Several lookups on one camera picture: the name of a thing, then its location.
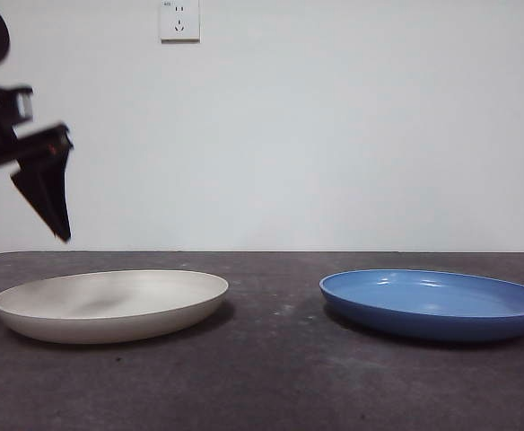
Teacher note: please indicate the white wall power socket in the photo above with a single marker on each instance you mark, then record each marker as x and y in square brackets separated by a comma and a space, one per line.
[180, 22]

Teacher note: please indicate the white round plate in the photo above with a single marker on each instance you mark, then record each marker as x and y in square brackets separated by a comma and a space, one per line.
[109, 314]

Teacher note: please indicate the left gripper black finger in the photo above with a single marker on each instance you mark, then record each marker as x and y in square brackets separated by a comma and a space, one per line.
[46, 193]

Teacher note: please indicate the blue round plate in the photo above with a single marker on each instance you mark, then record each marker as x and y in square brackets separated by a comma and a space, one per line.
[423, 325]

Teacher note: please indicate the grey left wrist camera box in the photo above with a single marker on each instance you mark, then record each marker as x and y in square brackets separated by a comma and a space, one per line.
[25, 107]

